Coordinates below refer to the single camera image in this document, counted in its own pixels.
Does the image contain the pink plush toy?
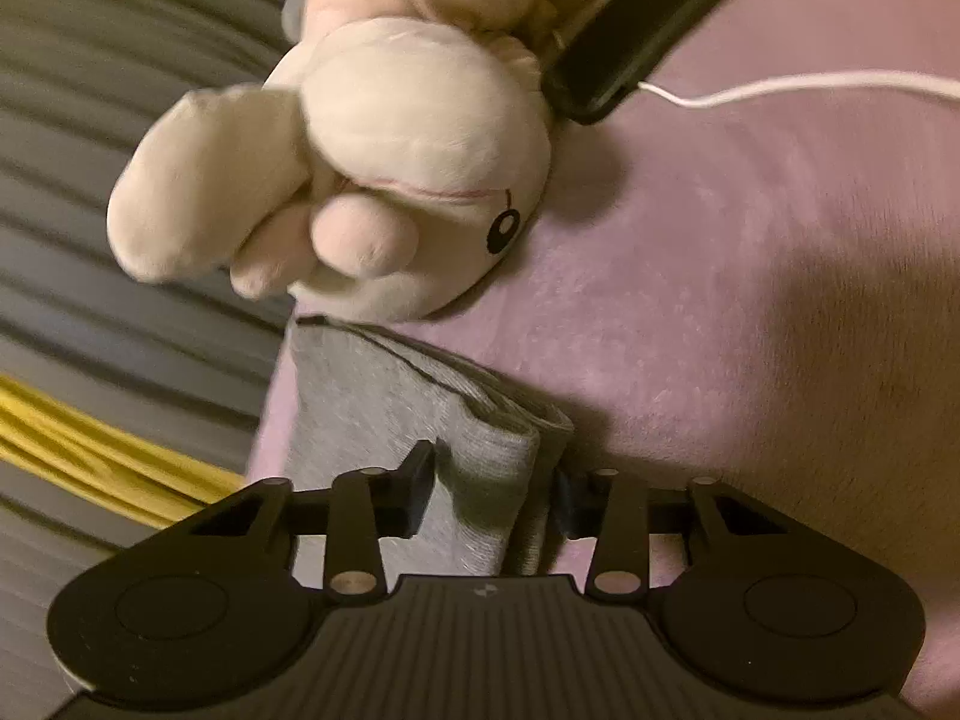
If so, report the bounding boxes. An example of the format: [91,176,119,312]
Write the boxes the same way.
[106,0,565,320]

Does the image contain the grey pants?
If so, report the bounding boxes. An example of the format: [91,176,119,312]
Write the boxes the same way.
[283,315,577,578]

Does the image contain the white cable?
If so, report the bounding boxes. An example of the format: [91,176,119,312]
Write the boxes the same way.
[637,69,960,110]

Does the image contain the purple blanket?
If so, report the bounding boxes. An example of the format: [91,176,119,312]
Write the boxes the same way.
[246,0,960,698]

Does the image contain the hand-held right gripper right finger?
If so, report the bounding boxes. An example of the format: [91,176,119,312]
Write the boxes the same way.
[553,466,782,605]

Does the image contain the black phone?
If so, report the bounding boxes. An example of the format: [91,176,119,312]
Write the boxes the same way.
[541,0,769,125]

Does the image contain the grey curtain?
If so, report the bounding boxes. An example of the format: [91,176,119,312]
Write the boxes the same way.
[0,465,173,713]
[0,0,331,428]

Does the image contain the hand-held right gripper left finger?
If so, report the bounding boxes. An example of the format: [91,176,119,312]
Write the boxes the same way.
[187,439,437,605]

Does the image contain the yellow curtain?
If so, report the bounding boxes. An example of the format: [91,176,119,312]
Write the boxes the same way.
[0,373,248,532]

